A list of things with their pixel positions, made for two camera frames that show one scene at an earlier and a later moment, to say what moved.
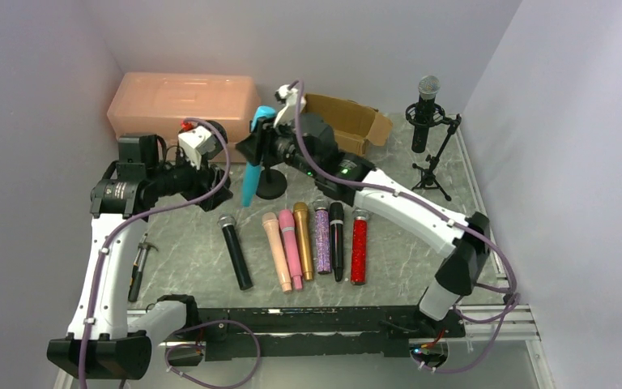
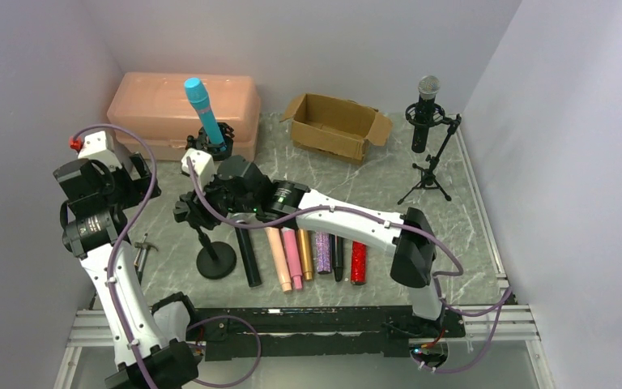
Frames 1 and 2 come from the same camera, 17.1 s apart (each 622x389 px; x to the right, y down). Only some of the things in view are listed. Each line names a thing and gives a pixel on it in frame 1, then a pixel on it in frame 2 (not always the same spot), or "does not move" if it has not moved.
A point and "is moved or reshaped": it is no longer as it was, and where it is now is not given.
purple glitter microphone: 323,243 does not move
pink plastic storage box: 158,104 does not move
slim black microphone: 336,223 does not move
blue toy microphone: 252,173 to 198,96
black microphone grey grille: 236,251 to 247,248
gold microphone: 300,211 does not move
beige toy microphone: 271,224 does not move
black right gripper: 262,147 to 210,143
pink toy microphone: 287,220 does not move
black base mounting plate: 313,334 does not move
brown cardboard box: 354,123 does not move
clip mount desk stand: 271,183 is moved or reshaped
